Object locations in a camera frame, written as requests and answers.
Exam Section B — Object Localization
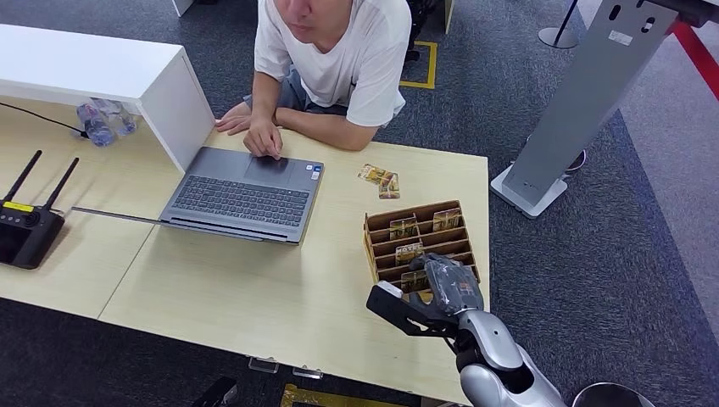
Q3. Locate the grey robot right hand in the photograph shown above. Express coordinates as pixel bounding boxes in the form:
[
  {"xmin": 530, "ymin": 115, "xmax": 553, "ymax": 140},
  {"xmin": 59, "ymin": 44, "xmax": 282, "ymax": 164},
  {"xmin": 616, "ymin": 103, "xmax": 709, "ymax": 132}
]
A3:
[{"xmin": 409, "ymin": 253, "xmax": 485, "ymax": 317}]

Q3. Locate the stanchion post with round base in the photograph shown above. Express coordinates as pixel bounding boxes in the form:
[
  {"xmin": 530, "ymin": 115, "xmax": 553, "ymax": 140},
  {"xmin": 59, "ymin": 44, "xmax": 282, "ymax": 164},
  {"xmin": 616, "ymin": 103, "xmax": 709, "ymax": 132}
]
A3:
[{"xmin": 537, "ymin": 0, "xmax": 582, "ymax": 51}]

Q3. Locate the black and pale wrist camera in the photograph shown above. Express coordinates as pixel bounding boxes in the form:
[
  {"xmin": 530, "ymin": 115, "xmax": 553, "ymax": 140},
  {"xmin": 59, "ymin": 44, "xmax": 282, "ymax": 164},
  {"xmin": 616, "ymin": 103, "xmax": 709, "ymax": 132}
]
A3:
[{"xmin": 365, "ymin": 281, "xmax": 460, "ymax": 339}]

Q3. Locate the white furniture leg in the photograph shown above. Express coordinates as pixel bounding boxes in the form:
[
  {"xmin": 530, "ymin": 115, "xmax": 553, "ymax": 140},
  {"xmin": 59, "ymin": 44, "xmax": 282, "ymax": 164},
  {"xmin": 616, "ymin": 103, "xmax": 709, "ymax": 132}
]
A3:
[{"xmin": 440, "ymin": 0, "xmax": 457, "ymax": 36}]

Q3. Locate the person's right hand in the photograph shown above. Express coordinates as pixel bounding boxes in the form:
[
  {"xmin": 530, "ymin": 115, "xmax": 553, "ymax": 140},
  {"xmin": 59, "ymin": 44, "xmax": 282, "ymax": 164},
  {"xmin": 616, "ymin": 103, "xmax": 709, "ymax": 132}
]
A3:
[{"xmin": 242, "ymin": 114, "xmax": 284, "ymax": 161}]

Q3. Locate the black remote controller with antennas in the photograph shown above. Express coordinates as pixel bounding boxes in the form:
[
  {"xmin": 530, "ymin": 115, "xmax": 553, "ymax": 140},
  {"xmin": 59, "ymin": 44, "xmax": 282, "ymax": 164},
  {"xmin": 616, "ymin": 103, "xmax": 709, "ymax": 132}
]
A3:
[{"xmin": 0, "ymin": 149, "xmax": 81, "ymax": 270}]

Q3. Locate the person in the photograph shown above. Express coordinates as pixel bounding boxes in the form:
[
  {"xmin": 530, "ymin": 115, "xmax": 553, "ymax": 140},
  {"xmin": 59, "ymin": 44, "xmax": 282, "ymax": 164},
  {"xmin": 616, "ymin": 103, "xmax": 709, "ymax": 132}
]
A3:
[{"xmin": 215, "ymin": 0, "xmax": 415, "ymax": 161}]

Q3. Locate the gold hotel card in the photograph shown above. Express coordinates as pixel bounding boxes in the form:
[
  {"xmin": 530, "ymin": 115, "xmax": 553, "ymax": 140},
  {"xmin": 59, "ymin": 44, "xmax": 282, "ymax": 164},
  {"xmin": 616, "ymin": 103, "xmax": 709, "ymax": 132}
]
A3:
[
  {"xmin": 378, "ymin": 172, "xmax": 402, "ymax": 201},
  {"xmin": 394, "ymin": 242, "xmax": 426, "ymax": 267},
  {"xmin": 432, "ymin": 208, "xmax": 463, "ymax": 232},
  {"xmin": 400, "ymin": 269, "xmax": 432, "ymax": 295},
  {"xmin": 388, "ymin": 213, "xmax": 421, "ymax": 242},
  {"xmin": 357, "ymin": 164, "xmax": 394, "ymax": 187}
]

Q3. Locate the grey laptop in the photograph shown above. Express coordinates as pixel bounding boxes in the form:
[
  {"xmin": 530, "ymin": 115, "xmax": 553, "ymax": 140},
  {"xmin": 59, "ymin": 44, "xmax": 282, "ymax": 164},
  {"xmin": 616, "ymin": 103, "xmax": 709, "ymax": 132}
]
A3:
[{"xmin": 71, "ymin": 147, "xmax": 326, "ymax": 246}]

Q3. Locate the clear plastic water bottle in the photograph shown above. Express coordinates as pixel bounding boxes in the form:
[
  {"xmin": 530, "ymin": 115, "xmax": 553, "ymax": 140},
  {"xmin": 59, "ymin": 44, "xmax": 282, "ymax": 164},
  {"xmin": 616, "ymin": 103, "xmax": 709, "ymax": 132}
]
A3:
[
  {"xmin": 92, "ymin": 98, "xmax": 139, "ymax": 137},
  {"xmin": 76, "ymin": 103, "xmax": 117, "ymax": 148}
]

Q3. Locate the thin black cable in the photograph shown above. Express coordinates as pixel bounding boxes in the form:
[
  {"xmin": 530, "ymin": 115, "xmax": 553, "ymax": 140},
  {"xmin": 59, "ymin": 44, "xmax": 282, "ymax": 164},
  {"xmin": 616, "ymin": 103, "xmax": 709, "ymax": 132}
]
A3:
[{"xmin": 0, "ymin": 101, "xmax": 90, "ymax": 139}]

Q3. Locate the person's left hand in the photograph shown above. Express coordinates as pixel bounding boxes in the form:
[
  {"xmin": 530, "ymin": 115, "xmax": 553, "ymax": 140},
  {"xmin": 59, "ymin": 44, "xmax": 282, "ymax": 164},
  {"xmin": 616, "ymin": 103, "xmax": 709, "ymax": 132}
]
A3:
[{"xmin": 215, "ymin": 114, "xmax": 254, "ymax": 137}]

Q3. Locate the black round item behind kiosk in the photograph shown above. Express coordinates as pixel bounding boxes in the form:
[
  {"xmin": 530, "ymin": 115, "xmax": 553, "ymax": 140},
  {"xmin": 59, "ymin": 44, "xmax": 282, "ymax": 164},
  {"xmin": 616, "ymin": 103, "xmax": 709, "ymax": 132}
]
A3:
[{"xmin": 564, "ymin": 148, "xmax": 588, "ymax": 174}]

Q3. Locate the white desk shelf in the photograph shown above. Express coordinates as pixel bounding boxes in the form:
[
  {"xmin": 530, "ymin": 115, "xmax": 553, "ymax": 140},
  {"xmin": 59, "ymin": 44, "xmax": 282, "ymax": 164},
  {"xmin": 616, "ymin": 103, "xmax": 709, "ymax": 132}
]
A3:
[{"xmin": 0, "ymin": 23, "xmax": 217, "ymax": 176}]

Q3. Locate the red barrier belt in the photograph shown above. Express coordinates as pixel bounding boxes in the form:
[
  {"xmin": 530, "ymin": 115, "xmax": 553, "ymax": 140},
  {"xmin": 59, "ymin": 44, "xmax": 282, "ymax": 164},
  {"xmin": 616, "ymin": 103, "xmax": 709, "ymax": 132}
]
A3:
[{"xmin": 671, "ymin": 21, "xmax": 719, "ymax": 103}]

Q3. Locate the grey kiosk stand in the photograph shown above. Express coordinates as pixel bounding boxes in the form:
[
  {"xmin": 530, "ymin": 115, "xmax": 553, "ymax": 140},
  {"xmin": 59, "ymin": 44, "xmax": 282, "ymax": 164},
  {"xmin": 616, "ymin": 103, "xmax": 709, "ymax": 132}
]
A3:
[{"xmin": 490, "ymin": 0, "xmax": 681, "ymax": 220}]

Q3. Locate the black office chair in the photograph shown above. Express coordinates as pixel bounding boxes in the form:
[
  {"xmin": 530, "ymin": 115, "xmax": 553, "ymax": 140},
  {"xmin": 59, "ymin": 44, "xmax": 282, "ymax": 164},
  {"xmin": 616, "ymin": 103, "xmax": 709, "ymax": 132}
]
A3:
[{"xmin": 407, "ymin": 0, "xmax": 440, "ymax": 63}]

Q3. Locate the brown cardboard card holder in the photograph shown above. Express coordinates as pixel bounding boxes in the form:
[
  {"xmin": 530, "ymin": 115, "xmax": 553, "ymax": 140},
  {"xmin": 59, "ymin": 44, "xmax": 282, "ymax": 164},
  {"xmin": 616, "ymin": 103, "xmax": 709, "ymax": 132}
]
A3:
[{"xmin": 363, "ymin": 199, "xmax": 482, "ymax": 307}]

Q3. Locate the black object under desk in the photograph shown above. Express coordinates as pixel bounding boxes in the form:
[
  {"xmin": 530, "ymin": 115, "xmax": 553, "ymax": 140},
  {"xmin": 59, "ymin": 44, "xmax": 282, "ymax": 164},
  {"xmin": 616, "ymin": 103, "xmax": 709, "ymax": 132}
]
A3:
[{"xmin": 187, "ymin": 376, "xmax": 237, "ymax": 407}]

